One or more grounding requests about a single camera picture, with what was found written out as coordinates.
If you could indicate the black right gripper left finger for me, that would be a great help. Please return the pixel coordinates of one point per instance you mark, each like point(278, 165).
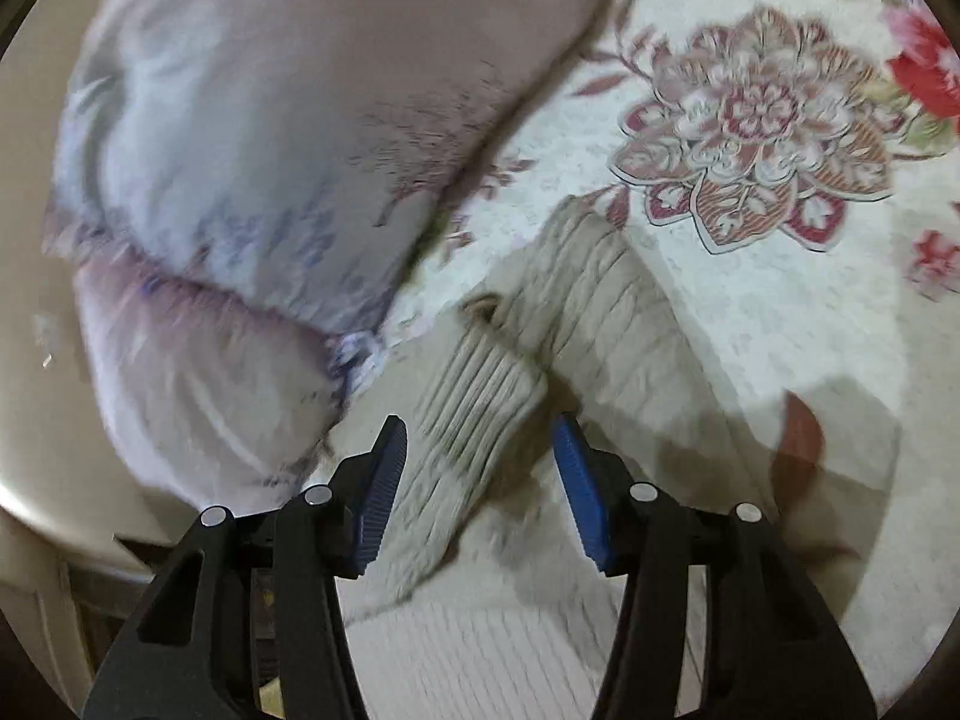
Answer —
point(189, 651)

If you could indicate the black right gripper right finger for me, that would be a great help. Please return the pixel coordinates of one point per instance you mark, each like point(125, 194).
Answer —
point(720, 592)

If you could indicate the beige ribbed knit garment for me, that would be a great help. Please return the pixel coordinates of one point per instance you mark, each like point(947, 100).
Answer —
point(483, 603)

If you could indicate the lilac patterned lower pillow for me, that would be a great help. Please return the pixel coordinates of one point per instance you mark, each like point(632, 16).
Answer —
point(203, 398)

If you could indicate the floral white bed sheet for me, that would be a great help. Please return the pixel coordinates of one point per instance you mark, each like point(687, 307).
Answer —
point(788, 170)

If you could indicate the pale pink floral pillow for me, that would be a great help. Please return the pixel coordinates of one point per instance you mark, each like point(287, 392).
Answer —
point(290, 152)

